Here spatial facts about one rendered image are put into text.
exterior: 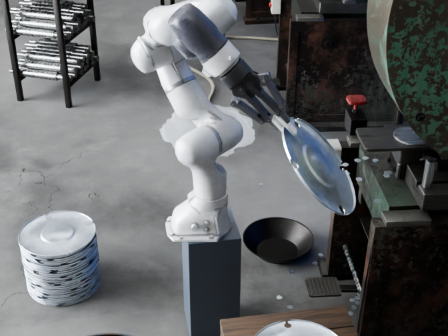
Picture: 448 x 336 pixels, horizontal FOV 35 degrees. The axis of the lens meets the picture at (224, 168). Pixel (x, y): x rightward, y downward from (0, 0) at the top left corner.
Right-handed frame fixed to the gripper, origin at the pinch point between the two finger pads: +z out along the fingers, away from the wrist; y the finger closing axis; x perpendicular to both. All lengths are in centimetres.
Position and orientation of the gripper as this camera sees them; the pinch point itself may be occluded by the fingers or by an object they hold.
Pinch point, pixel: (284, 125)
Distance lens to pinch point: 178.6
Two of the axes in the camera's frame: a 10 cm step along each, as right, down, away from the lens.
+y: 7.0, -5.2, -4.8
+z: 6.8, 6.8, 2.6
